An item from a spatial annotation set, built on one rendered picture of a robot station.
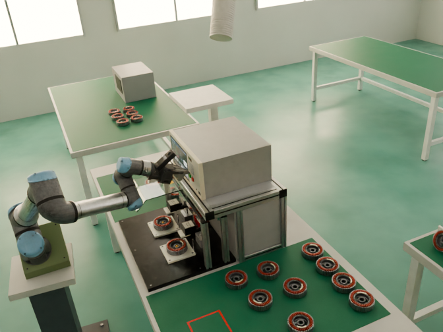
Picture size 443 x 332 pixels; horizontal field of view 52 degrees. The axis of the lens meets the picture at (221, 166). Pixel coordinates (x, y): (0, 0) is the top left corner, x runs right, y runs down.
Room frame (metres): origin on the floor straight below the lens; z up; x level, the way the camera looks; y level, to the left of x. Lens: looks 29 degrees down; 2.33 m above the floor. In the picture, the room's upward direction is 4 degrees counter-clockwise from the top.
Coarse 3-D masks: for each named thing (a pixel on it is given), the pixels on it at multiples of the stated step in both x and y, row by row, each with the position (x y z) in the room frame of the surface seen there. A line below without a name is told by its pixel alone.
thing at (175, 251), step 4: (172, 240) 1.95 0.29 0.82; (176, 240) 1.95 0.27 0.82; (180, 240) 1.94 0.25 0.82; (184, 240) 1.94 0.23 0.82; (168, 244) 1.92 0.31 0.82; (172, 244) 1.93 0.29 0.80; (176, 244) 1.92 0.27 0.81; (180, 244) 1.94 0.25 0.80; (184, 244) 1.91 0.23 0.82; (168, 248) 1.88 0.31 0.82; (172, 248) 1.88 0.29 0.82; (176, 248) 1.88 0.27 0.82; (180, 248) 1.87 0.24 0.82; (184, 248) 1.88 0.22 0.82; (168, 252) 1.88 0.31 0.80; (172, 252) 1.86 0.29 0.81; (176, 252) 1.86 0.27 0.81; (180, 252) 1.86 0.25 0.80; (184, 252) 1.87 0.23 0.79
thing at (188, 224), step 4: (184, 224) 1.95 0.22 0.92; (188, 224) 1.94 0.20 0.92; (192, 224) 1.94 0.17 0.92; (184, 228) 1.91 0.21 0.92; (188, 228) 1.91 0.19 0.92; (192, 228) 1.92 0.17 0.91; (196, 228) 1.93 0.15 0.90; (200, 228) 1.93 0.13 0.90; (208, 228) 1.95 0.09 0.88; (180, 232) 1.93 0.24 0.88; (184, 232) 1.91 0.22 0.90; (188, 232) 1.91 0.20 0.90; (192, 232) 1.91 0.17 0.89; (196, 232) 1.92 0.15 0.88; (200, 232) 1.97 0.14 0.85; (184, 236) 1.90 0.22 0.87
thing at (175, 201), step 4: (168, 200) 2.18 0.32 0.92; (172, 200) 2.18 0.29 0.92; (176, 200) 2.18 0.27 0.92; (168, 204) 2.15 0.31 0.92; (172, 204) 2.14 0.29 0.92; (176, 204) 2.14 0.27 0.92; (180, 204) 2.15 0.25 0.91; (192, 204) 2.17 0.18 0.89; (164, 208) 2.17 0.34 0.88; (168, 208) 2.16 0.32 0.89; (172, 208) 2.13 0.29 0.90; (176, 208) 2.14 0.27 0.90; (180, 208) 2.14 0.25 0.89; (184, 208) 2.21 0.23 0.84; (168, 212) 2.12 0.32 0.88; (172, 212) 2.13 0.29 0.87; (188, 212) 2.17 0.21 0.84
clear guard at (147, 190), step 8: (136, 184) 2.14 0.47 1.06; (144, 184) 2.14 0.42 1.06; (152, 184) 2.13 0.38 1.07; (160, 184) 2.12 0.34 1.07; (168, 184) 2.12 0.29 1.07; (176, 184) 2.11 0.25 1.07; (144, 192) 2.05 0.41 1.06; (152, 192) 2.05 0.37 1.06; (160, 192) 2.04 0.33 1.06; (168, 192) 2.04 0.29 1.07; (144, 200) 1.98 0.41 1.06
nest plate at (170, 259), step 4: (164, 244) 1.96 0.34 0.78; (188, 244) 1.95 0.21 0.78; (160, 248) 1.94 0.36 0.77; (164, 248) 1.93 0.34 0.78; (188, 248) 1.92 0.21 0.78; (164, 252) 1.90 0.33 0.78; (188, 252) 1.88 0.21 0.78; (192, 252) 1.88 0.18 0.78; (168, 256) 1.86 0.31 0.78; (172, 256) 1.86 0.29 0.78; (176, 256) 1.86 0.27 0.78; (180, 256) 1.86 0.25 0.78; (184, 256) 1.85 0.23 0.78; (188, 256) 1.86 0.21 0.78; (168, 260) 1.83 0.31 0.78; (172, 260) 1.83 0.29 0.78; (176, 260) 1.83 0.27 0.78
